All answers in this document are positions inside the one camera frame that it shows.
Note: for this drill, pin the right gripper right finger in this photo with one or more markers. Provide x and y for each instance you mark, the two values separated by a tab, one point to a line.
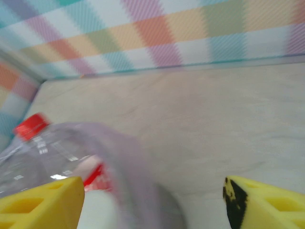
271	207

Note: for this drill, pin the clear bottle white label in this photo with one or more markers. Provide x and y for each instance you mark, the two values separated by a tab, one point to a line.
97	210

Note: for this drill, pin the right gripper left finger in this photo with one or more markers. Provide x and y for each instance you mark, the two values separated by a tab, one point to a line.
35	207

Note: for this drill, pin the water bottle red green label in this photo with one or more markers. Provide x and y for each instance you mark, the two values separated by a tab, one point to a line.
35	155

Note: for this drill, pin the mesh bin with pink bag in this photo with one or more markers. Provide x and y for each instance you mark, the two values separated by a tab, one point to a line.
143	179

